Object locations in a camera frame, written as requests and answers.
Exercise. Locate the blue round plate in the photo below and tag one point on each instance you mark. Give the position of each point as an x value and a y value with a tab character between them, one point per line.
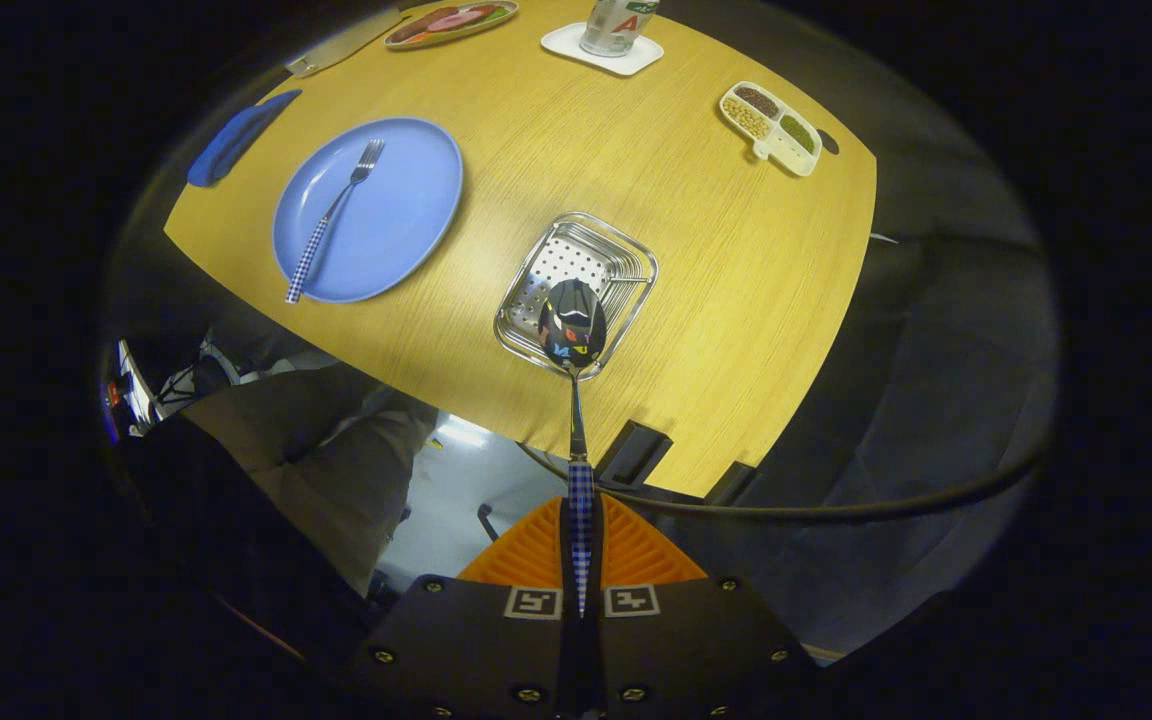
396	220

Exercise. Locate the white divided snack tray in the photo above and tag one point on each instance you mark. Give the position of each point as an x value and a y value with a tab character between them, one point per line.
771	130

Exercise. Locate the blue folded cloth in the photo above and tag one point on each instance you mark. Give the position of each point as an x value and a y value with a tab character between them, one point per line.
236	140

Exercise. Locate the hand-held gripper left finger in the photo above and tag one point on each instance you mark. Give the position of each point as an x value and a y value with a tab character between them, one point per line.
476	640

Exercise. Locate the black round table grommet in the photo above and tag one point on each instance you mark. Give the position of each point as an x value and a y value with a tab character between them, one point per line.
829	142

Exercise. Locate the green lettuce leaf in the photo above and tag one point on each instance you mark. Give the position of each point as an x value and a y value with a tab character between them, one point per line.
494	13

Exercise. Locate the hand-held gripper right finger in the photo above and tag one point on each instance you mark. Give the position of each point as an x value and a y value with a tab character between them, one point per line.
676	640

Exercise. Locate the white toaster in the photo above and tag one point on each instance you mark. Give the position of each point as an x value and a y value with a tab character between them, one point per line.
336	50

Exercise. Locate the white square coaster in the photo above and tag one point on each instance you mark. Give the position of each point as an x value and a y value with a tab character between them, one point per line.
561	42

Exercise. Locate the black white shoe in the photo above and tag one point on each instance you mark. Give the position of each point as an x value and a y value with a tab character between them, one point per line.
171	385

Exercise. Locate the white drink bottle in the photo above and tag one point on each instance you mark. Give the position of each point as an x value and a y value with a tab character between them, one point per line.
616	25

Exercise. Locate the black table clamp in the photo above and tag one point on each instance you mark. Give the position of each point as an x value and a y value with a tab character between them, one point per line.
633	452
731	482

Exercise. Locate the pink ham slice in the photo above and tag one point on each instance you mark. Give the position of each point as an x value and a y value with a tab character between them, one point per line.
454	20

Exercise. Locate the round plate of food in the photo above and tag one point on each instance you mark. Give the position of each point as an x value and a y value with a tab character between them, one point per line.
451	22

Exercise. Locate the person's trouser leg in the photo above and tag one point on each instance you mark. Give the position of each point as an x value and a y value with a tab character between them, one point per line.
326	470

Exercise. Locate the brown meat slice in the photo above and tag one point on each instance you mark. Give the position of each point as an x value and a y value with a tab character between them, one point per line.
416	24

